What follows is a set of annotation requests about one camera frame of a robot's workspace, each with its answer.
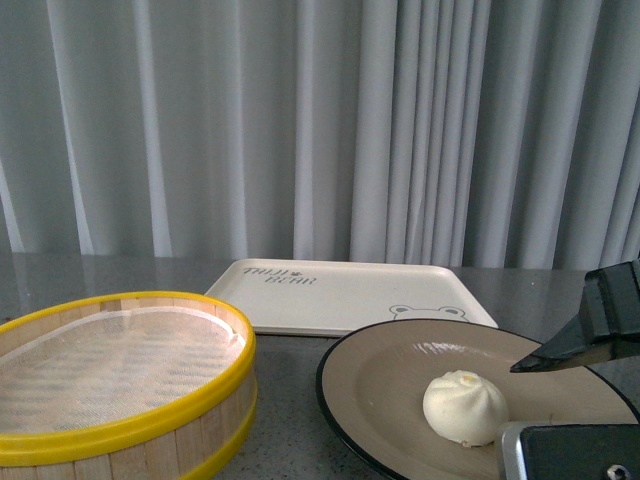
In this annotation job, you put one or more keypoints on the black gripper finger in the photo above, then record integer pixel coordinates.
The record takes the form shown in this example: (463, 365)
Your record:
(569, 451)
(605, 328)

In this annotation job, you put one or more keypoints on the white steamed bun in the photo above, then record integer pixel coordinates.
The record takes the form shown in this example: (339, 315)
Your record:
(465, 408)

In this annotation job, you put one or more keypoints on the cream bear print tray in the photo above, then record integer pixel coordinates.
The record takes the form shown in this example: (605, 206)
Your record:
(324, 298)

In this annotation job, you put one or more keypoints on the grey pleated curtain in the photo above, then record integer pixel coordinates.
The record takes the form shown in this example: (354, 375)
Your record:
(453, 133)

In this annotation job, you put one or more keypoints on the yellow rimmed wooden steamer basket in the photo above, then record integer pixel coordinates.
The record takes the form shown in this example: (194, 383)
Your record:
(191, 438)

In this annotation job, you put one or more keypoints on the white mesh steamer liner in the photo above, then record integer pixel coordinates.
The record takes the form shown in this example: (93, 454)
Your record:
(110, 366)

